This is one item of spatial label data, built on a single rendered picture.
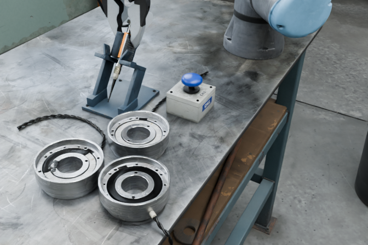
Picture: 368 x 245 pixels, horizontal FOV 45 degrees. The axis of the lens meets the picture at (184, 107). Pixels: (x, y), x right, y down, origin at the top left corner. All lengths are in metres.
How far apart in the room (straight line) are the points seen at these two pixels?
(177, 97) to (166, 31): 0.39
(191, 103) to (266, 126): 0.50
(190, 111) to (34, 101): 0.31
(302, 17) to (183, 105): 0.29
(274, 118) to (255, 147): 0.15
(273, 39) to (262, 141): 0.30
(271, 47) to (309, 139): 1.17
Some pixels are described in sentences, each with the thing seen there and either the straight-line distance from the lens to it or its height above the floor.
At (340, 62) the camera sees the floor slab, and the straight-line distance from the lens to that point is 2.98.
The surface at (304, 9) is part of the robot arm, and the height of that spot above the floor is 0.98.
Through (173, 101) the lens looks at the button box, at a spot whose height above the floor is 0.83.
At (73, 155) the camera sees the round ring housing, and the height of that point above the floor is 0.83.
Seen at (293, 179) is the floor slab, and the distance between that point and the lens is 1.97.
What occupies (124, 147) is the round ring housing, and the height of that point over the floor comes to 0.84.
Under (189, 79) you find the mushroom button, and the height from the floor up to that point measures 0.87.
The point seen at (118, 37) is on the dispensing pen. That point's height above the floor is 0.93.
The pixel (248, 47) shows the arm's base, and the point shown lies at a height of 0.83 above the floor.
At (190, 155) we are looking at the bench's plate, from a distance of 0.76.
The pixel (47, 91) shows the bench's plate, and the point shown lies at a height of 0.80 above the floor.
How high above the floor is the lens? 1.29
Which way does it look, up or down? 34 degrees down
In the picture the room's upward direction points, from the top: 2 degrees clockwise
